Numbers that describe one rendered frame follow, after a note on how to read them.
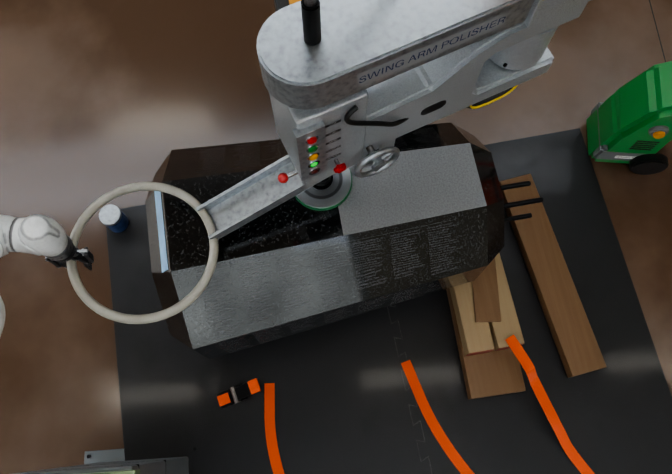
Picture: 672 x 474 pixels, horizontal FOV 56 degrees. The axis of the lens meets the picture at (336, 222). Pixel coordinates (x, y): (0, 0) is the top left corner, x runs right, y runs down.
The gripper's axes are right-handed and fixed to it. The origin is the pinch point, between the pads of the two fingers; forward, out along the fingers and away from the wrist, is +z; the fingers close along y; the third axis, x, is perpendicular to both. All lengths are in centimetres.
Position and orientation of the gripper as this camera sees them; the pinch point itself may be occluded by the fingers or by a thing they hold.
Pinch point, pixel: (80, 265)
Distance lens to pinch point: 234.3
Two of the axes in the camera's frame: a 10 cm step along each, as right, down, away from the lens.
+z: -0.6, 3.2, 9.4
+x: -1.8, -9.3, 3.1
